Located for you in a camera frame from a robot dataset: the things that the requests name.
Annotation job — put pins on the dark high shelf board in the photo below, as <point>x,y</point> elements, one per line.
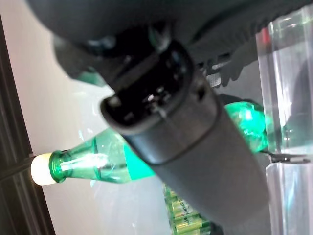
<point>9,147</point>

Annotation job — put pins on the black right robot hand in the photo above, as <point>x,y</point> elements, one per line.
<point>195,159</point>

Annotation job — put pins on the green soda bottle yellow cap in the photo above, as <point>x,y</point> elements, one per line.
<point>110,156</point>

